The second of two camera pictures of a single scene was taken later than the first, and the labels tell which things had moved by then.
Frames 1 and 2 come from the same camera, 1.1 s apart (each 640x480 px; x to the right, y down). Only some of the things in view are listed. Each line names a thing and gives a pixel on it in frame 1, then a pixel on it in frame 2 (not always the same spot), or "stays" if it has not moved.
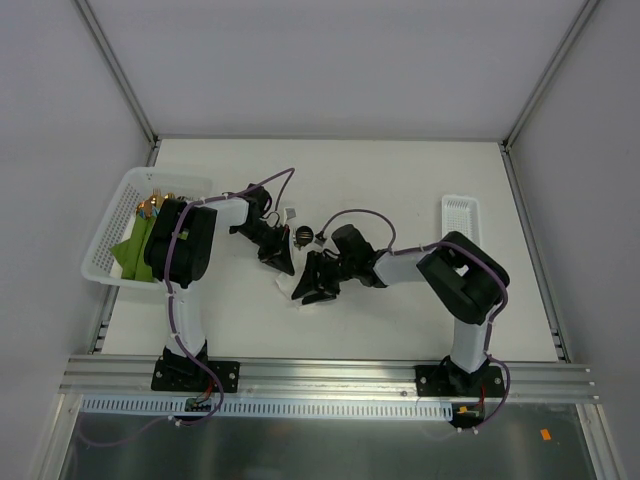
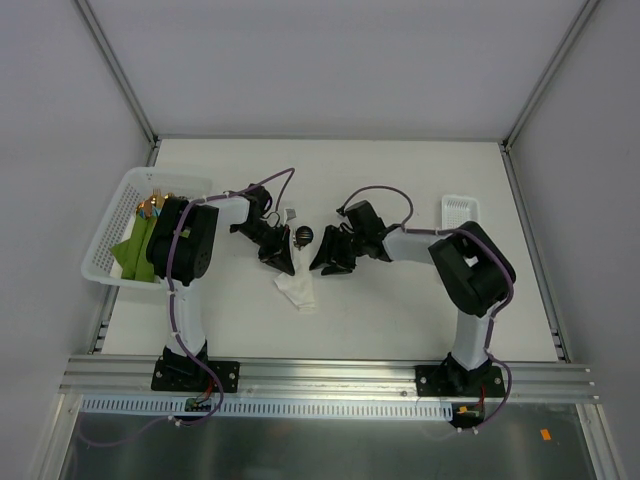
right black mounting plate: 452,381 stays
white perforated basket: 100,265 stays
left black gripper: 272,248 stays
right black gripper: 326,268 to 344,247
